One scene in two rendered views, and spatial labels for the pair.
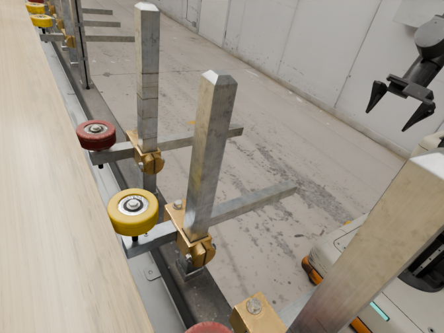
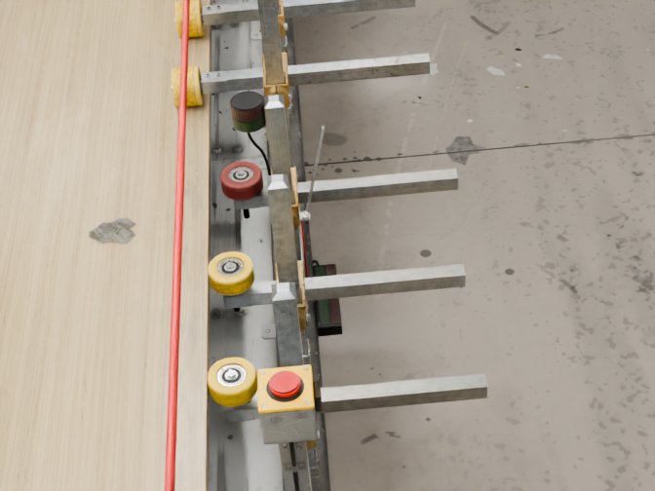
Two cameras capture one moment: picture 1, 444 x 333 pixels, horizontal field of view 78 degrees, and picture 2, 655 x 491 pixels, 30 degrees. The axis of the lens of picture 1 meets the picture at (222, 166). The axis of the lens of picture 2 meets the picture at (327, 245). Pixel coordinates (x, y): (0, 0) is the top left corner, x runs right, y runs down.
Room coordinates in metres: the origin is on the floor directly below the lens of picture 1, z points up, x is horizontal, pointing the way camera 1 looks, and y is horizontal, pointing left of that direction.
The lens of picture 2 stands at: (0.37, -0.02, 2.40)
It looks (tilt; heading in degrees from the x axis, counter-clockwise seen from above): 44 degrees down; 39
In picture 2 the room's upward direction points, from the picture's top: 5 degrees counter-clockwise
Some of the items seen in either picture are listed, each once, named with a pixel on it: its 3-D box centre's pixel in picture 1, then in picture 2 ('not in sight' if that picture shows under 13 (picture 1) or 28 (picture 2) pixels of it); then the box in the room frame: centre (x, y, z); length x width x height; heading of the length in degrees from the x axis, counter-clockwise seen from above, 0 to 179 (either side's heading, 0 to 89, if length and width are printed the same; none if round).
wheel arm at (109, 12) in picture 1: (74, 10); (345, 189); (1.80, 1.07, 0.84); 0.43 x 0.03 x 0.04; 129
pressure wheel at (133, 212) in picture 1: (134, 225); not in sight; (0.31, 0.13, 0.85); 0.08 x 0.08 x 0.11
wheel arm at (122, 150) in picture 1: (176, 141); not in sight; (0.62, 0.14, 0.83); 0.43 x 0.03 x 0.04; 129
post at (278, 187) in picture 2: (59, 10); (288, 283); (1.50, 0.98, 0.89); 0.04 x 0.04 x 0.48; 39
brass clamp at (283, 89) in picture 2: not in sight; (276, 82); (1.90, 1.31, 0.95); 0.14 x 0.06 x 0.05; 39
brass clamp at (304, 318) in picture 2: (61, 22); (291, 297); (1.51, 0.99, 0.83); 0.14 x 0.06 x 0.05; 39
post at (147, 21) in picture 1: (147, 123); not in sight; (0.53, 0.18, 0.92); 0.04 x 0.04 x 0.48; 39
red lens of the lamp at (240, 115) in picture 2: not in sight; (247, 105); (1.66, 1.17, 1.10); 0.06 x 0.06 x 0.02
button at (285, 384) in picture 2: not in sight; (285, 386); (1.10, 0.65, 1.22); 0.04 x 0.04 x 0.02
